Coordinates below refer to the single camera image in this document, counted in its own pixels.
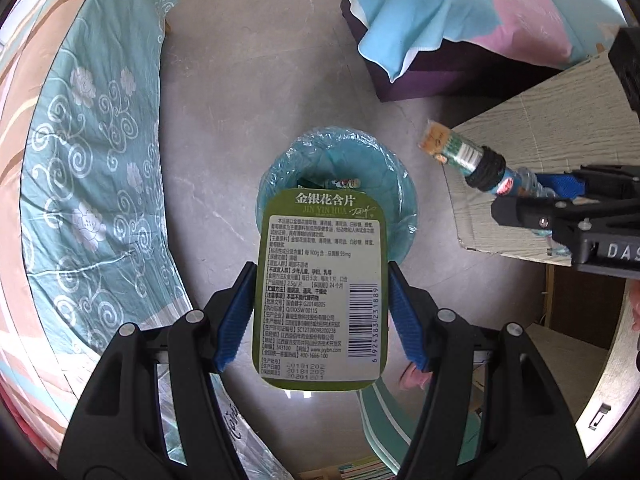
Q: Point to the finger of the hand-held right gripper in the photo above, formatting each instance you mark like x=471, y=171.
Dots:
x=540, y=215
x=560, y=184

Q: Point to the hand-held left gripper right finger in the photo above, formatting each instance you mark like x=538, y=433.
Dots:
x=405, y=320

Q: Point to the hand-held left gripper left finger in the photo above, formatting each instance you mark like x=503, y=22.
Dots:
x=235, y=320

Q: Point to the green rectangular tin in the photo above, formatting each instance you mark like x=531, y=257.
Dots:
x=320, y=285

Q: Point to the small bottle with black band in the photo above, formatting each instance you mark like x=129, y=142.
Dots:
x=465, y=155

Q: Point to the trash bin with blue bag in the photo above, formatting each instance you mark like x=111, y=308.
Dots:
x=395, y=195

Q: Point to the small bottle with cartoon label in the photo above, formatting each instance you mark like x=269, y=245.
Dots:
x=345, y=183

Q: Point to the dark purple storage box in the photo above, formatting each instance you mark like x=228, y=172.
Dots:
x=440, y=77

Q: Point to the teal floral blanket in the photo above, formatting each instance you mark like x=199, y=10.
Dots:
x=90, y=185

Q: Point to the blue and pink bedsheet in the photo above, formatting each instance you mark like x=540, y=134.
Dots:
x=450, y=5

